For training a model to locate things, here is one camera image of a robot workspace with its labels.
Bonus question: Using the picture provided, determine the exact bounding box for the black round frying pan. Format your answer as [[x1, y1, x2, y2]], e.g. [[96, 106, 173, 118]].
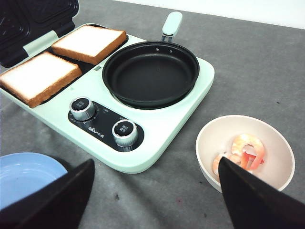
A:
[[102, 11, 200, 109]]

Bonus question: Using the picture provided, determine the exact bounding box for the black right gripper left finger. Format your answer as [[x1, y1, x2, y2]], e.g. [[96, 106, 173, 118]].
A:
[[0, 159, 95, 229]]

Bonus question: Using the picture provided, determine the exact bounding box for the blue round plate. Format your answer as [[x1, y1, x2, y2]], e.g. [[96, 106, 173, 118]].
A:
[[0, 152, 67, 210]]

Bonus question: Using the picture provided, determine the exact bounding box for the mint green breakfast maker base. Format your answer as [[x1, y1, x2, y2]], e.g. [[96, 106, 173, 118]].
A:
[[0, 22, 215, 174]]

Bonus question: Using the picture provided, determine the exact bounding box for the silver control knob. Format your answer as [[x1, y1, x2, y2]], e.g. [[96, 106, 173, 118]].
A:
[[70, 97, 96, 121], [112, 119, 138, 147]]

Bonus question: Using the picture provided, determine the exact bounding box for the beige ribbed bowl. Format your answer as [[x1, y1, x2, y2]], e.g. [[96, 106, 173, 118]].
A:
[[195, 115, 295, 192]]

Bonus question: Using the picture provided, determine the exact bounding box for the right silver control knob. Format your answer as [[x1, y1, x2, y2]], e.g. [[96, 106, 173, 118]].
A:
[[112, 119, 138, 147]]

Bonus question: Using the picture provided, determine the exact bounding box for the left silver control knob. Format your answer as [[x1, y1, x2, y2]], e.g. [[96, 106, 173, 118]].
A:
[[70, 97, 96, 121]]

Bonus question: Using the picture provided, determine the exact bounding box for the pink cooked shrimp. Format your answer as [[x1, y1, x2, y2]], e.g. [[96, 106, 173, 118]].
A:
[[231, 134, 265, 171]]

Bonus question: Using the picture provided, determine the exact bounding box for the pale cooked shrimp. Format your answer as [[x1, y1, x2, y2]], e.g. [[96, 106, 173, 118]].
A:
[[212, 152, 242, 177]]

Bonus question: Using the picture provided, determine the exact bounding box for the breakfast maker lid with handle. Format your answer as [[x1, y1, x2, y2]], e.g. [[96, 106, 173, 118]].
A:
[[0, 0, 79, 68]]

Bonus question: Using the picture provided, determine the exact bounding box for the white bread slice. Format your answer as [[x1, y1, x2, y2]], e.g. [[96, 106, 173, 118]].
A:
[[51, 25, 127, 65], [0, 52, 82, 108]]

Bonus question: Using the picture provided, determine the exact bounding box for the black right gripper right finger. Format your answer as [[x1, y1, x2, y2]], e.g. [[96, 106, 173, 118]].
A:
[[218, 157, 305, 229]]

